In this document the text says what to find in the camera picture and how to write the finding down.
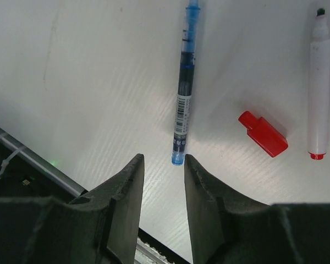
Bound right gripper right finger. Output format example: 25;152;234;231
184;155;330;263

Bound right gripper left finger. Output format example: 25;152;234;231
0;154;145;263

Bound white pen blue print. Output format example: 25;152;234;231
171;1;200;166

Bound aluminium rail frame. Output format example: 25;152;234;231
0;128;184;263

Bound thin white red pen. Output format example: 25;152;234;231
307;8;330;161

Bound small red pen cap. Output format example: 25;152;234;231
238;111;288;158

